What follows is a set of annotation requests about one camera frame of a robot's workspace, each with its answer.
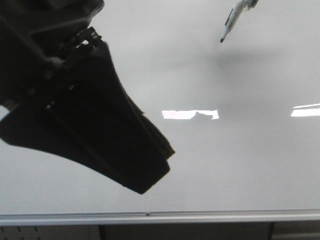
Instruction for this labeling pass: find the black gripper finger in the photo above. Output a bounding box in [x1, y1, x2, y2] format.
[60, 41, 174, 160]
[0, 83, 171, 194]

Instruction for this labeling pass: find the white black whiteboard marker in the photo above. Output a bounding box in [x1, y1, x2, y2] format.
[220, 0, 259, 43]

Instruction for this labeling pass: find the white whiteboard with aluminium frame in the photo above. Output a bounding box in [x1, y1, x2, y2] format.
[0, 0, 320, 226]

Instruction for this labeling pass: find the grey perforated panel below board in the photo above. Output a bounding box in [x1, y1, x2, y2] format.
[0, 225, 101, 240]

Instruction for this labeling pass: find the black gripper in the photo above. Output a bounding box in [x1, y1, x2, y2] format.
[0, 0, 105, 107]

